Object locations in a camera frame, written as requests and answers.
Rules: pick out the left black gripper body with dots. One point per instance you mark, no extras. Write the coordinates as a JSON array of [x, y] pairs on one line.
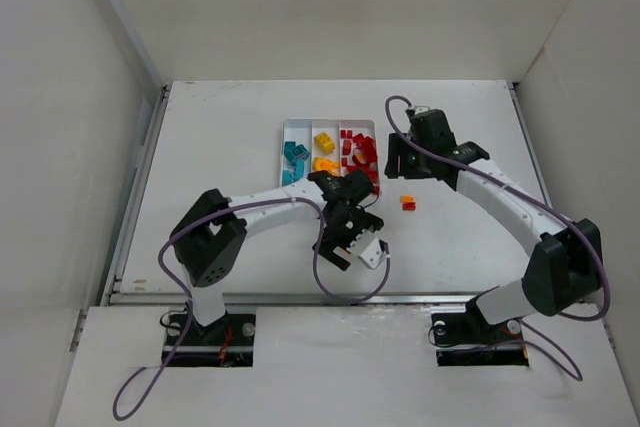
[[347, 239]]

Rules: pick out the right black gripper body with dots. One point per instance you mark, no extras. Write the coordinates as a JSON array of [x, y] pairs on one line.
[[396, 158]]

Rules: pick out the orange arch lego piece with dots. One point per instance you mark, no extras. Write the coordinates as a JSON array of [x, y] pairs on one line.
[[326, 164]]

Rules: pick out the red orange lego pile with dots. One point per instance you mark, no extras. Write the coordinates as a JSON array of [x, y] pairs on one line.
[[408, 203]]

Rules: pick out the red flower duplo piece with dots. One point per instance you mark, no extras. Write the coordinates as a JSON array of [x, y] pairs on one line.
[[360, 159]]

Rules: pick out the teal duplo brick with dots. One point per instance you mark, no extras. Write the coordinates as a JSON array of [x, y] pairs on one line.
[[294, 152], [286, 177]]

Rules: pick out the yellow duplo brick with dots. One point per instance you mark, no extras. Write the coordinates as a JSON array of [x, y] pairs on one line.
[[324, 143]]

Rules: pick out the teal frog duplo piece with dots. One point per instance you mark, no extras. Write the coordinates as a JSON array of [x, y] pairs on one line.
[[299, 170]]

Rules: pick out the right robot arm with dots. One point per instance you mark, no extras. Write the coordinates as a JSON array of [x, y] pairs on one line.
[[565, 257]]

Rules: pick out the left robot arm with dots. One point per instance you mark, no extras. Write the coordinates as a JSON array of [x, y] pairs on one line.
[[208, 239]]

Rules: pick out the white three-compartment tray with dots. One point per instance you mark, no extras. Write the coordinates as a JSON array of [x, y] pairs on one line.
[[303, 130]]

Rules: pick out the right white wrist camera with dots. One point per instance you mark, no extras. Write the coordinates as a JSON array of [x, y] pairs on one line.
[[415, 110]]

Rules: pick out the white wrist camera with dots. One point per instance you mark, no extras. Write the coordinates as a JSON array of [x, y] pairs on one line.
[[368, 249], [415, 110]]

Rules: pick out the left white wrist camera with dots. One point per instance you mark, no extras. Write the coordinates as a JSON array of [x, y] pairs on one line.
[[368, 249]]

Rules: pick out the aluminium front rail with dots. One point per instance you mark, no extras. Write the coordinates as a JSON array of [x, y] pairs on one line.
[[321, 299]]

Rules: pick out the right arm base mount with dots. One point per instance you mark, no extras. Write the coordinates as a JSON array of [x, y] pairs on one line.
[[462, 341]]

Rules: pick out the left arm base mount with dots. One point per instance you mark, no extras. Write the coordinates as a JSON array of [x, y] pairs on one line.
[[228, 343]]

